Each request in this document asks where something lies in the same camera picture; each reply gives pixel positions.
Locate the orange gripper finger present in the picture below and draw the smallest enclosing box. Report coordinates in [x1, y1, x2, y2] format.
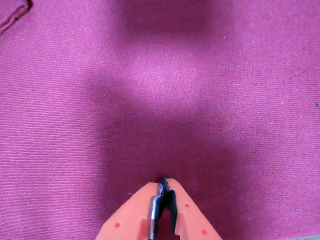
[95, 181, 164, 240]
[159, 177, 223, 240]

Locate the maroon fabric cloth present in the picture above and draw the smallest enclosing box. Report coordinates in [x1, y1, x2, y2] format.
[0, 0, 320, 240]

